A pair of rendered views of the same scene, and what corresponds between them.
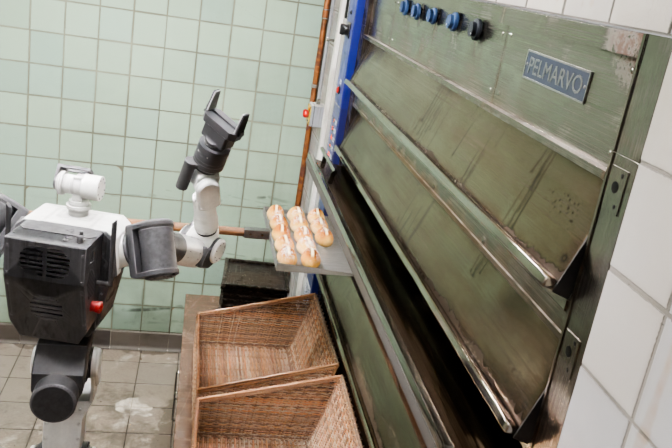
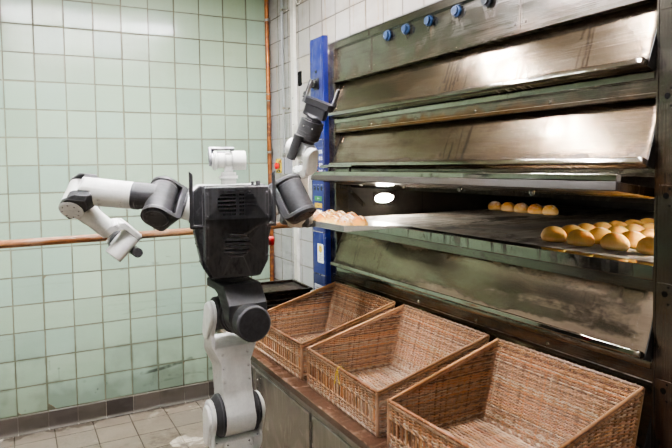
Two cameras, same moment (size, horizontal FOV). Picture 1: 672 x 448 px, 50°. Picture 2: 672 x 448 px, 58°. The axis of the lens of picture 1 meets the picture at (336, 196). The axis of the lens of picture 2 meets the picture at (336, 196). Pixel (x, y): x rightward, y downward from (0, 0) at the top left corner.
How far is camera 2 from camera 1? 1.14 m
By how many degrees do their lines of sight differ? 21
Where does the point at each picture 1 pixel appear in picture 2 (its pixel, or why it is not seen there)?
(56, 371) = (246, 301)
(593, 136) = not seen: outside the picture
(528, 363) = (630, 131)
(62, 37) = (66, 140)
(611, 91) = not seen: outside the picture
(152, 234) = (293, 183)
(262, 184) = not seen: hidden behind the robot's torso
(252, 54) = (219, 134)
